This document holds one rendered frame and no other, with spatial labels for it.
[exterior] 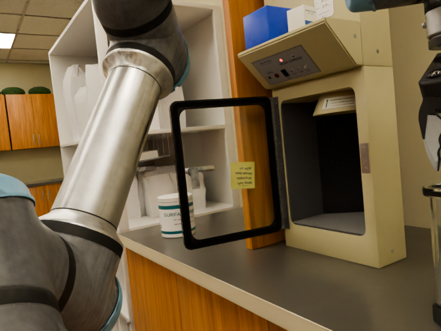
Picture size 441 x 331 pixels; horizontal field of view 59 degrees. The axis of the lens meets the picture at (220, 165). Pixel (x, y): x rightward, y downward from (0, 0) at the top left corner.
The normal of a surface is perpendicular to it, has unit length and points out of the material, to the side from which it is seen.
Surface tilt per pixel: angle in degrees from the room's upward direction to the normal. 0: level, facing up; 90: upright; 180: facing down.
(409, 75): 90
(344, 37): 90
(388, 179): 90
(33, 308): 56
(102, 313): 102
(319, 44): 135
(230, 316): 90
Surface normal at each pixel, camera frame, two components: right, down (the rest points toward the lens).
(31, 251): 0.83, -0.56
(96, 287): 0.96, -0.11
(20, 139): 0.54, 0.00
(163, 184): 0.35, 0.01
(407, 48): -0.84, 0.11
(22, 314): 0.60, -0.77
